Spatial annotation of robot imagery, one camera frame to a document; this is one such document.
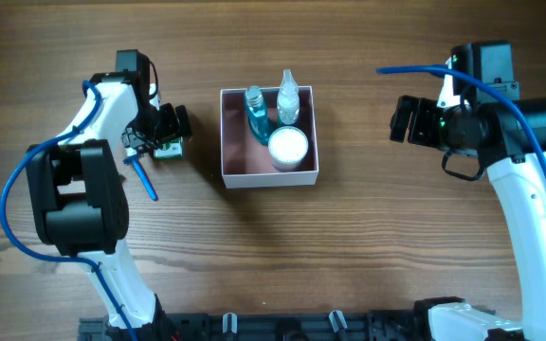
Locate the green soap box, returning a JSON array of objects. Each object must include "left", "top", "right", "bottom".
[{"left": 153, "top": 137, "right": 184, "bottom": 160}]

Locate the blue mouthwash bottle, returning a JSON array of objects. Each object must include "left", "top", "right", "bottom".
[{"left": 244, "top": 85, "right": 270, "bottom": 146}]

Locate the blue jar white lid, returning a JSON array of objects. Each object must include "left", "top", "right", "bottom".
[{"left": 268, "top": 126, "right": 309, "bottom": 171}]

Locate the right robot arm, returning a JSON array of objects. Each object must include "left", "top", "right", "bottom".
[{"left": 390, "top": 41, "right": 546, "bottom": 340}]

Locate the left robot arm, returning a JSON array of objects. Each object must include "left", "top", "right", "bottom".
[{"left": 19, "top": 49, "right": 192, "bottom": 340}]

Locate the blue disposable razor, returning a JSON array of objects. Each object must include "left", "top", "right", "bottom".
[{"left": 123, "top": 154, "right": 158, "bottom": 201}]

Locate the white box pink interior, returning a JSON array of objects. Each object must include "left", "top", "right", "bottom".
[{"left": 220, "top": 85, "right": 319, "bottom": 189}]

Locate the right blue cable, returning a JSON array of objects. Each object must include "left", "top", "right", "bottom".
[{"left": 375, "top": 63, "right": 546, "bottom": 285}]

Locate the blue cable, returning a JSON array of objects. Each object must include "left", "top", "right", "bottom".
[
  {"left": 0, "top": 79, "right": 139, "bottom": 341},
  {"left": 375, "top": 63, "right": 546, "bottom": 285}
]

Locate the left blue cable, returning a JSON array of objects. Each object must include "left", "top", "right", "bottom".
[{"left": 0, "top": 79, "right": 139, "bottom": 341}]

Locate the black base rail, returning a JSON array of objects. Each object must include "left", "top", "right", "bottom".
[{"left": 77, "top": 310, "right": 445, "bottom": 341}]

